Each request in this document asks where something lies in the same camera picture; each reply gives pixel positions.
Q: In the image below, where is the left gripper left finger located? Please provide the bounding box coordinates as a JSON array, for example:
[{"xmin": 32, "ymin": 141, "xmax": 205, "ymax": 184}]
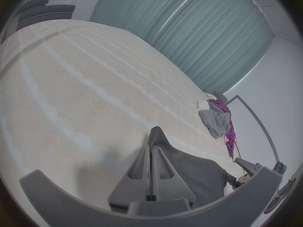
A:
[{"xmin": 108, "ymin": 146, "xmax": 152, "ymax": 210}]

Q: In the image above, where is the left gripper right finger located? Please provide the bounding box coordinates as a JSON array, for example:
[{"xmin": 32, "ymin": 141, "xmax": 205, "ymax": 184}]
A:
[{"xmin": 151, "ymin": 146, "xmax": 196, "ymax": 208}]

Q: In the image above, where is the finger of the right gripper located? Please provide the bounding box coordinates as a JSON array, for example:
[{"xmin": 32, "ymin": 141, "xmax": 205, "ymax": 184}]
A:
[
  {"xmin": 227, "ymin": 173, "xmax": 238, "ymax": 188},
  {"xmin": 234, "ymin": 158, "xmax": 263, "ymax": 176}
]

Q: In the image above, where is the black T-shirt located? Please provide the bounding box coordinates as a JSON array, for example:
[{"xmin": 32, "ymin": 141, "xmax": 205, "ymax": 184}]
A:
[{"xmin": 148, "ymin": 126, "xmax": 229, "ymax": 209}]

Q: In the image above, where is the bed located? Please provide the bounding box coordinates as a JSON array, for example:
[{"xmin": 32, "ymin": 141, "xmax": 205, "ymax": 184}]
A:
[{"xmin": 0, "ymin": 19, "xmax": 280, "ymax": 212}]

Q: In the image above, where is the purple satin garment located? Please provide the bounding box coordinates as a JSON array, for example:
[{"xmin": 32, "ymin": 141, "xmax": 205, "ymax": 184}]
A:
[{"xmin": 209, "ymin": 99, "xmax": 238, "ymax": 151}]

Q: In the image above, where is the grey knit garment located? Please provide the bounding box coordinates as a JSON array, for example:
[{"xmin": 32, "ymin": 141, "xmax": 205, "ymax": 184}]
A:
[{"xmin": 198, "ymin": 102, "xmax": 231, "ymax": 139}]

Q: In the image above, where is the white garment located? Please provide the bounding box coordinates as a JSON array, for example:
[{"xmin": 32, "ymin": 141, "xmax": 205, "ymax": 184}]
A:
[{"xmin": 198, "ymin": 99, "xmax": 211, "ymax": 111}]

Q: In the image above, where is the blue-green curtain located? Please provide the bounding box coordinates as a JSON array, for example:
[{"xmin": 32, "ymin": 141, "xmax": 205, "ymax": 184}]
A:
[
  {"xmin": 150, "ymin": 0, "xmax": 276, "ymax": 94},
  {"xmin": 89, "ymin": 0, "xmax": 207, "ymax": 44}
]

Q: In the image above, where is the black chest of drawers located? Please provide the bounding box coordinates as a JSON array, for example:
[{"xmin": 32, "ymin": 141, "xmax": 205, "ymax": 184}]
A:
[{"xmin": 17, "ymin": 5, "xmax": 76, "ymax": 29}]

